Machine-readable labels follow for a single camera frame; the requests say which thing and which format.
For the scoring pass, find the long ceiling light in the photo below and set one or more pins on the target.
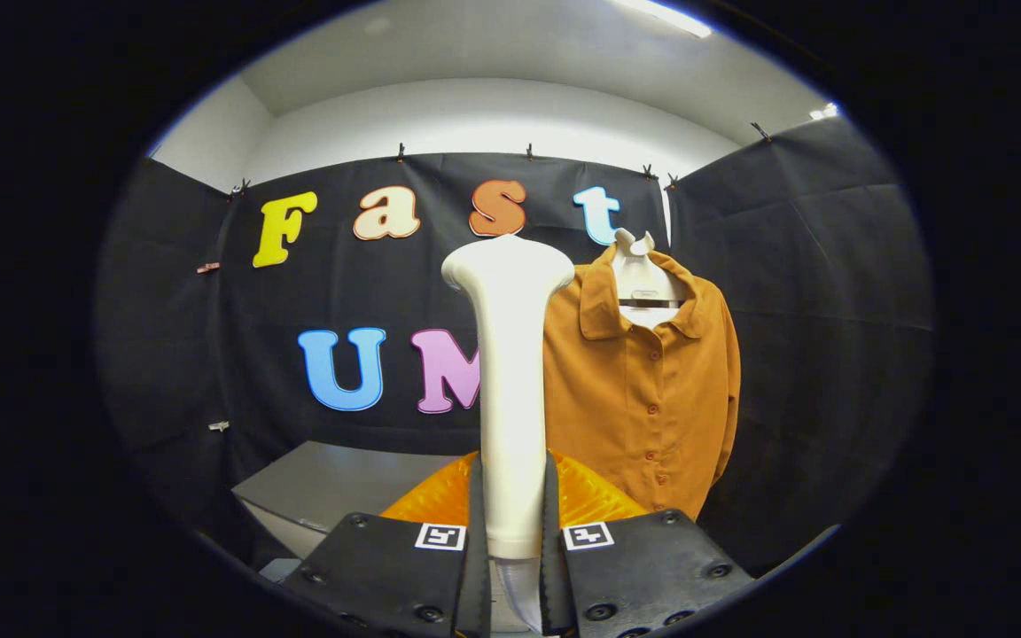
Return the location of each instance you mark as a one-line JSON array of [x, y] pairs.
[[666, 16]]

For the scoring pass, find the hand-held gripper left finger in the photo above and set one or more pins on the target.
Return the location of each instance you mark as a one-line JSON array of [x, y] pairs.
[[386, 567]]

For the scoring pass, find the small ceiling light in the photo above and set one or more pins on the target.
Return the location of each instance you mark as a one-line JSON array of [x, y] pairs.
[[825, 111]]

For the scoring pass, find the row of black clips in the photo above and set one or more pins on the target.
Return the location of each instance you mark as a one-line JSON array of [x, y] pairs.
[[401, 153]]

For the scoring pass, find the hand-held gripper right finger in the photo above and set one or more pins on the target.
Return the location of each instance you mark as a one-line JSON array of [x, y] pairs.
[[652, 567]]

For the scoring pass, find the white garment hanger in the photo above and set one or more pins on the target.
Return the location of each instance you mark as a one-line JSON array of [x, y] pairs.
[[643, 270]]

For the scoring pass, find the grey cabinet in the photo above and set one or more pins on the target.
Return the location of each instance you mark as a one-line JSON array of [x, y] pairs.
[[333, 483]]

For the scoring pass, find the orange button-up shirt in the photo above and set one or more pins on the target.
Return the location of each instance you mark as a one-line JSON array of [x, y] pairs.
[[652, 416]]

